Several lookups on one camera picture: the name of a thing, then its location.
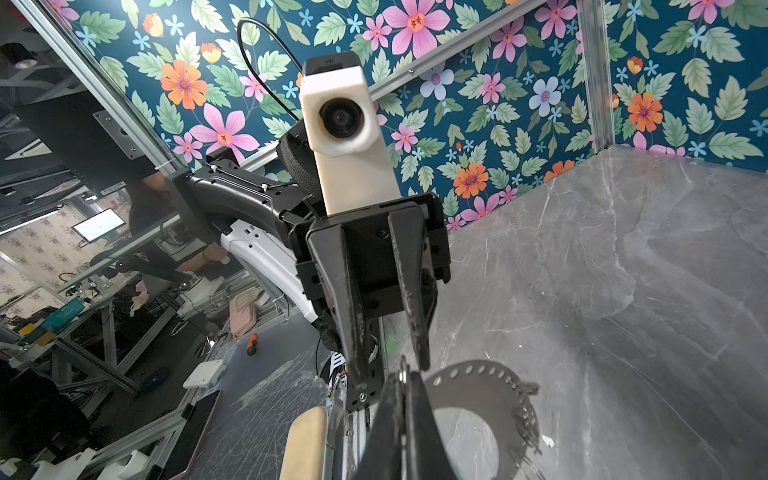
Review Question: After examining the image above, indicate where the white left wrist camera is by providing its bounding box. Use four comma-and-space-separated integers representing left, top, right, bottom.
299, 51, 401, 215

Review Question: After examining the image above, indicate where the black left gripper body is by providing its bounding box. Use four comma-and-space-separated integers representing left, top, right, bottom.
289, 193, 451, 318

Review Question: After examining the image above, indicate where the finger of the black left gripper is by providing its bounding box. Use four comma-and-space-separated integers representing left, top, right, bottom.
387, 207, 430, 371
307, 225, 369, 382

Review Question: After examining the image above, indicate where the metal keyring with red grip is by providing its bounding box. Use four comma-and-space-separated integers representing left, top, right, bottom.
424, 360, 540, 479

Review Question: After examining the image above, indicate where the beige pad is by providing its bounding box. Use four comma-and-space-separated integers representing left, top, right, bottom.
279, 406, 328, 480

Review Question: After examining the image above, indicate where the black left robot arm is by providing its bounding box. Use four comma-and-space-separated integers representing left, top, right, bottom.
166, 124, 451, 383

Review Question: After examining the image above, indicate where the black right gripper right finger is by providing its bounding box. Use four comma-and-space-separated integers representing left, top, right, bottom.
405, 372, 457, 480

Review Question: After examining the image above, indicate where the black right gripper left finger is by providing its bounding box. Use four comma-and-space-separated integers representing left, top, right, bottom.
354, 373, 405, 480

